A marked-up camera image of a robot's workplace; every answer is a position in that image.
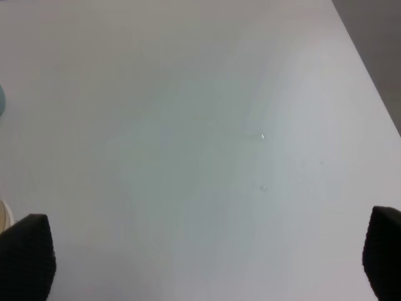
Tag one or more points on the blue sleeve paper cup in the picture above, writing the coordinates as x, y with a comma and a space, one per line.
6, 217

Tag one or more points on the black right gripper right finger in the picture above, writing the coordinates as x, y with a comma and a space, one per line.
381, 253

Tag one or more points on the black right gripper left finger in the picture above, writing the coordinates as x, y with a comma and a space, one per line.
28, 261

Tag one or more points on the teal plastic cup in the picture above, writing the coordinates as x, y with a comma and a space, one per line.
2, 101

